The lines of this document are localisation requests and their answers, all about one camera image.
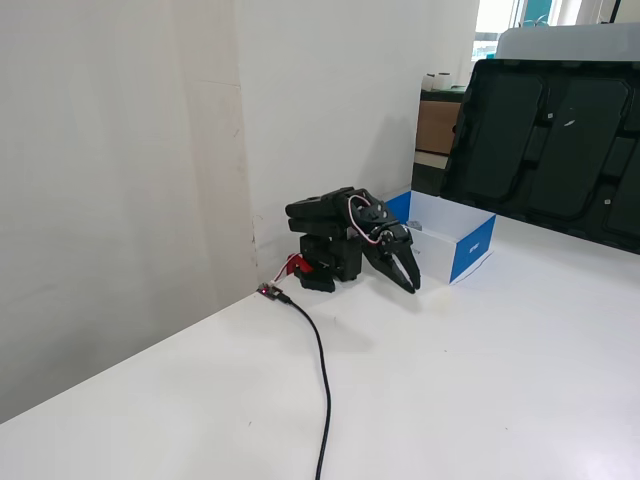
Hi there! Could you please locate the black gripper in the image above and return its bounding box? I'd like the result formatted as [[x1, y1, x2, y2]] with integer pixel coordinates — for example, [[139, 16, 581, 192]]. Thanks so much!
[[363, 222, 423, 296]]

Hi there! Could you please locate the blue and white cardboard box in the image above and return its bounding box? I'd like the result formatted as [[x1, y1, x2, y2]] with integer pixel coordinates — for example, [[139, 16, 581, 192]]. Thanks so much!
[[383, 189, 498, 286]]

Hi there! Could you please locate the brown cardboard box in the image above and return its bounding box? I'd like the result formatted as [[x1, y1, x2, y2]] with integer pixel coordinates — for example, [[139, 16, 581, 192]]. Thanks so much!
[[415, 99, 463, 156]]

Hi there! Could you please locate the dark shelf unit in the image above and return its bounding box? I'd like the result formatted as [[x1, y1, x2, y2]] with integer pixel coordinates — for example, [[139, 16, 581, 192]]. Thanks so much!
[[410, 86, 469, 200]]

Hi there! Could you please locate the red table clamp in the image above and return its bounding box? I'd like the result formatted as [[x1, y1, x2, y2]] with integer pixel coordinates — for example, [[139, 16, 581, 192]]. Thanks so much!
[[284, 253, 315, 277]]

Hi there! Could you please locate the small controller board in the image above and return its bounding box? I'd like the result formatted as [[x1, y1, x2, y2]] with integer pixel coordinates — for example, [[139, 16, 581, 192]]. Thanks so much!
[[255, 281, 294, 305]]

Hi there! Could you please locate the black plastic tray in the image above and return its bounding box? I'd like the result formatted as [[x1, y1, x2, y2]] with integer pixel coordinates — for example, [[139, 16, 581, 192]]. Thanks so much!
[[438, 58, 640, 257]]

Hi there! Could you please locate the window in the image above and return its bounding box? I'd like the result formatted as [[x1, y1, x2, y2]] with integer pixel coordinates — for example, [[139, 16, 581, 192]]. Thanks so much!
[[471, 0, 624, 64]]

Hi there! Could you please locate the white rounded appliance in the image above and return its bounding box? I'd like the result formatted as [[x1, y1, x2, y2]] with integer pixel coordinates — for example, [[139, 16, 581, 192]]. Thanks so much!
[[495, 21, 640, 64]]

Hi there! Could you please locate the white servo wire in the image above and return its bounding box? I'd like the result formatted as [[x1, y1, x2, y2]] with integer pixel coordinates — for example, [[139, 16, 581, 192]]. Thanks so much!
[[346, 194, 382, 247]]

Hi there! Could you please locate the black power cable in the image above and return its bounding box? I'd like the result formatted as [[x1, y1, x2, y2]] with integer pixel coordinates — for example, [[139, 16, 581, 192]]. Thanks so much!
[[278, 293, 334, 480]]

